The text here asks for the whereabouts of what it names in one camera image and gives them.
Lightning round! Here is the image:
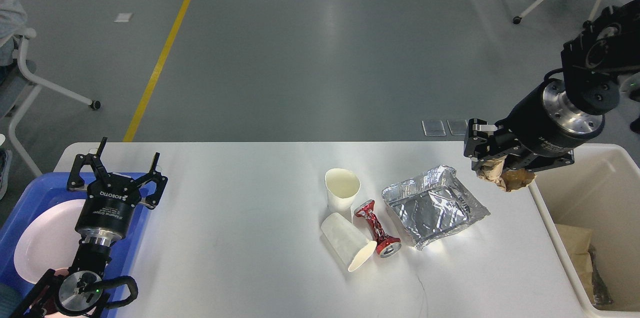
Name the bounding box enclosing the clear floor plate right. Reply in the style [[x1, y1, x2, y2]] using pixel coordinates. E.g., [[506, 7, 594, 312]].
[[446, 119, 468, 136]]

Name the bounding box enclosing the crushed red soda can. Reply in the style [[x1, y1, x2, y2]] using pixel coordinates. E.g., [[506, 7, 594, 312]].
[[353, 199, 402, 258]]

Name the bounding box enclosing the grey green mug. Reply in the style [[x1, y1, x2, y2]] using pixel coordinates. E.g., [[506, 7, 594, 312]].
[[0, 283, 23, 318]]

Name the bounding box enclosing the upright white paper cup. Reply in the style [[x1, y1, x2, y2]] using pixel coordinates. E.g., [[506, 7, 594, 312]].
[[324, 168, 361, 213]]

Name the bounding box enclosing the brown paper ball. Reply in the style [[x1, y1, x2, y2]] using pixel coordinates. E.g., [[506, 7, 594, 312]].
[[476, 157, 537, 192]]

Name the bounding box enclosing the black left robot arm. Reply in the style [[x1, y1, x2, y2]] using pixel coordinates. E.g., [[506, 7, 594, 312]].
[[10, 137, 169, 318]]

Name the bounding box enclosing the blue plastic tray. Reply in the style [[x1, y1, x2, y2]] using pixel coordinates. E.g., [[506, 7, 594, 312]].
[[1, 173, 147, 318]]

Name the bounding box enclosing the clear floor plate left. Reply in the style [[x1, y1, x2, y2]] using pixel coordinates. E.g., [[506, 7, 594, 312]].
[[422, 119, 447, 137]]

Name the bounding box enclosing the beige plastic bin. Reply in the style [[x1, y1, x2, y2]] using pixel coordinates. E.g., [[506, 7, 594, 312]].
[[529, 144, 640, 318]]

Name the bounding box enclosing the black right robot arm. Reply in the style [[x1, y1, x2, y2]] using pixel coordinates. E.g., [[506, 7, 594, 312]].
[[463, 0, 640, 172]]

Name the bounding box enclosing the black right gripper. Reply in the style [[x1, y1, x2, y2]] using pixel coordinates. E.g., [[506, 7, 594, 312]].
[[463, 79, 605, 172]]

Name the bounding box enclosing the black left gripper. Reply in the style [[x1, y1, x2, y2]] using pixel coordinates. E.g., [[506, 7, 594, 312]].
[[65, 137, 167, 243]]

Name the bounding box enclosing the pink plate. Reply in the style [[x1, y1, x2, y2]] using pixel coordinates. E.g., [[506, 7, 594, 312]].
[[13, 199, 85, 284]]

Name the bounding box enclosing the brown paper sheet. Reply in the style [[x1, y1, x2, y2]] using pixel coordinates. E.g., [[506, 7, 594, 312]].
[[555, 223, 595, 304]]

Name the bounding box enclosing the white paper cup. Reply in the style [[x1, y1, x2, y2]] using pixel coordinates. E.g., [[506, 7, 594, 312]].
[[320, 213, 377, 272], [324, 168, 361, 213]]

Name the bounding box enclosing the clear floor plate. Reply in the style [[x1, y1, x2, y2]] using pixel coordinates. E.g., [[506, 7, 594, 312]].
[[422, 119, 447, 137], [446, 119, 468, 136]]

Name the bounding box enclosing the pink ribbed mug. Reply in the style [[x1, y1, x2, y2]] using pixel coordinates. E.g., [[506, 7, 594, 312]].
[[32, 268, 69, 318]]

